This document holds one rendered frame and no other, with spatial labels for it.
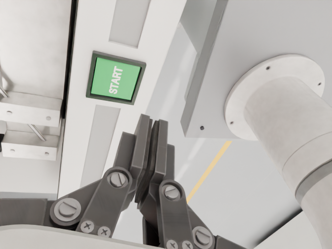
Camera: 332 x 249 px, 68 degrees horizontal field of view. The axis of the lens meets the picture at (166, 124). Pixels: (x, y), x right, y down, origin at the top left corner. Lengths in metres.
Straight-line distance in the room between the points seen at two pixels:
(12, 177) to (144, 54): 0.49
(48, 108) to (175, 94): 1.19
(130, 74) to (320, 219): 0.27
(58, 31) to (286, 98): 0.34
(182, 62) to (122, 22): 1.16
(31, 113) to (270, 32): 0.37
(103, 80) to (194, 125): 0.25
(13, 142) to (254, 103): 0.40
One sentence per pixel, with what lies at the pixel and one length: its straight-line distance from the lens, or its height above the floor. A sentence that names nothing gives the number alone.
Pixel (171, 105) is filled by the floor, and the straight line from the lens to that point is 1.57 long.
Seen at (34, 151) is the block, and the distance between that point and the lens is 0.46.
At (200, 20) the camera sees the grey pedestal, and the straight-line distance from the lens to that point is 0.70.
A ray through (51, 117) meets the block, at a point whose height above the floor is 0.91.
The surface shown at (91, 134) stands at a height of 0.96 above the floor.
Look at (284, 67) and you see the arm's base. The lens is 0.46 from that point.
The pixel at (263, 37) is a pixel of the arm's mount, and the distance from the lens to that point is 0.43.
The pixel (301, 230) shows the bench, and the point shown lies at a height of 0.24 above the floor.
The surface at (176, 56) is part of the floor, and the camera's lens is 1.38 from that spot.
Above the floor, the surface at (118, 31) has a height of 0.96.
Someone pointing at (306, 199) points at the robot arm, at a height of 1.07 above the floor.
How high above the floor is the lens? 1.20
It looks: 46 degrees down
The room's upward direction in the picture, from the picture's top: 167 degrees clockwise
